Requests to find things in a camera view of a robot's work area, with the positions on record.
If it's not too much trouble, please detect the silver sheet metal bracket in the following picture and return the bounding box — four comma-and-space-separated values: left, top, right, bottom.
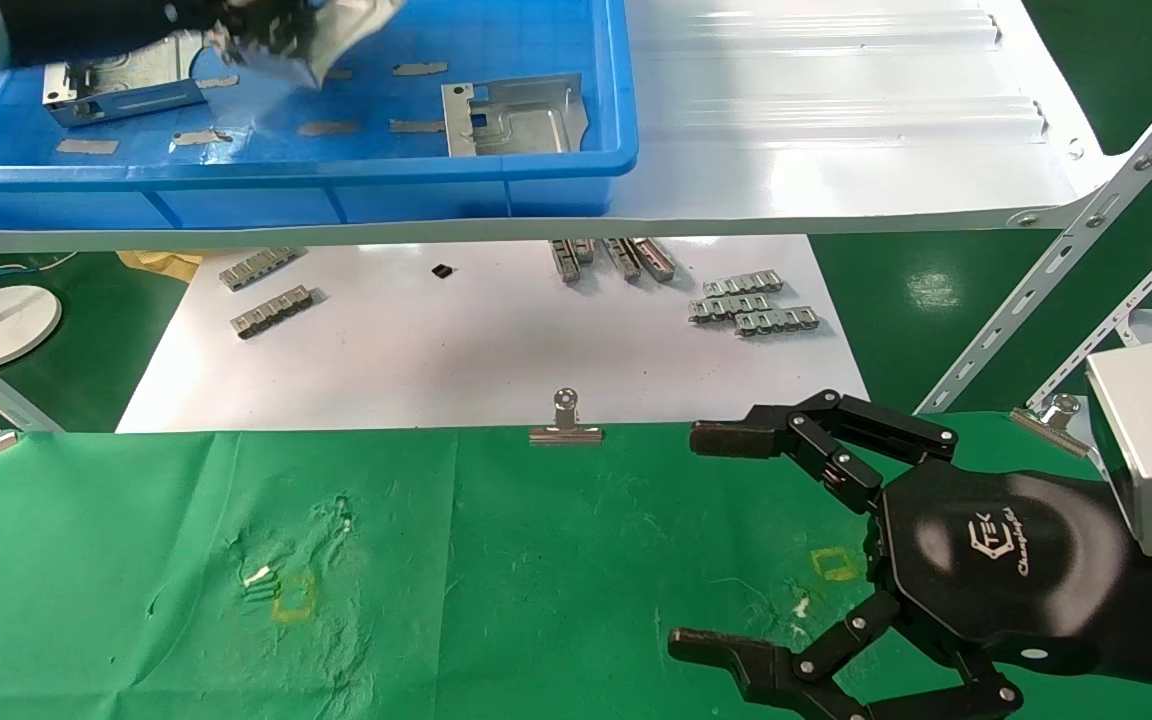
440, 73, 590, 159
201, 0, 407, 91
43, 30, 208, 129

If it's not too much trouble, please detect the white perforated shelf post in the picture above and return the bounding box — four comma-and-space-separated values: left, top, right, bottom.
0, 328, 66, 434
1024, 205, 1152, 413
916, 48, 1152, 417

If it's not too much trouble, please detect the white shelf board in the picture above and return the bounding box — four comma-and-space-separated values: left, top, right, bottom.
0, 0, 1109, 255

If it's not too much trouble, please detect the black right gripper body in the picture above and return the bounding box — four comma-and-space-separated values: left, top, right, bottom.
866, 465, 1152, 693

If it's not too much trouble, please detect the blue plastic bin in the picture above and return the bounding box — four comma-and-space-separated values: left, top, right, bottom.
0, 0, 638, 233

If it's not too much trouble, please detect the green cloth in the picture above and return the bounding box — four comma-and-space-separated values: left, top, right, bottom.
0, 410, 1152, 720

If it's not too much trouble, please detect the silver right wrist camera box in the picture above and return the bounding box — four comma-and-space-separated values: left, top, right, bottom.
1084, 336, 1152, 559

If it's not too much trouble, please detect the white round-base stand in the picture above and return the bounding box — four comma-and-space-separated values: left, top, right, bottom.
0, 255, 64, 370

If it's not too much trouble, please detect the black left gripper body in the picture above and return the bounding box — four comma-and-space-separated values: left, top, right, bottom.
6, 0, 229, 69

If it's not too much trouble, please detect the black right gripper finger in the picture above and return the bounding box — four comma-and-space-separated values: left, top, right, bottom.
668, 588, 1024, 720
690, 389, 959, 516

